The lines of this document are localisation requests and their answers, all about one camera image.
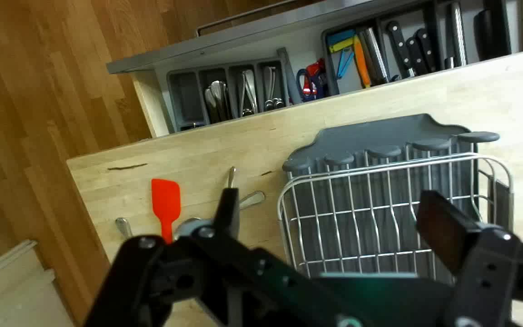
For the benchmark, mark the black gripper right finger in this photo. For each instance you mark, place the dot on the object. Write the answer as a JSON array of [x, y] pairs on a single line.
[[497, 278]]

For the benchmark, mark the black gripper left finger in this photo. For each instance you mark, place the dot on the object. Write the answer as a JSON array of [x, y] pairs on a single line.
[[171, 283]]

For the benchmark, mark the silver fork stack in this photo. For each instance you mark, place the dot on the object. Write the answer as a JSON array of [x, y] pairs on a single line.
[[249, 90], [272, 83]]

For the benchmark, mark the red silicone spatula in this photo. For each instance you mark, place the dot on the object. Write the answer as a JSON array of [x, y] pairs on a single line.
[[165, 199]]

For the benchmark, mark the grey cutlery organiser tray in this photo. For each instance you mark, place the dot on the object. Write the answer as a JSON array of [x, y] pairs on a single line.
[[187, 100]]

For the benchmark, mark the silver spoon stack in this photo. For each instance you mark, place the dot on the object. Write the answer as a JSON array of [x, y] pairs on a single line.
[[216, 100]]

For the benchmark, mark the open kitchen drawer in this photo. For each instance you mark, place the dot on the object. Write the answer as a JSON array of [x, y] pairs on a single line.
[[212, 45]]

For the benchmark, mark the steel sharpening rod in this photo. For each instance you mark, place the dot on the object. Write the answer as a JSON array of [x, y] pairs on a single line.
[[456, 32]]

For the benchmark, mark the dark utensil organiser tray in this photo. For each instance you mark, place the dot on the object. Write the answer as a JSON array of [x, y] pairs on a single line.
[[434, 36]]

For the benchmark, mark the black kitchen tool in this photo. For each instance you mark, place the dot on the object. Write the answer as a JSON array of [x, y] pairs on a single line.
[[492, 27]]

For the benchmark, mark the orange kitchen tool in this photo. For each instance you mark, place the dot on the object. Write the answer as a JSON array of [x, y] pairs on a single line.
[[361, 63]]

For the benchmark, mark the steel kitchen utensil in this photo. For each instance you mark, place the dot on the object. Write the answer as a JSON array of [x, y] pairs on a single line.
[[376, 54]]

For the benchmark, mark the blue and yellow kitchen tool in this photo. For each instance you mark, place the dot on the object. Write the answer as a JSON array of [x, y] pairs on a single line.
[[339, 56]]

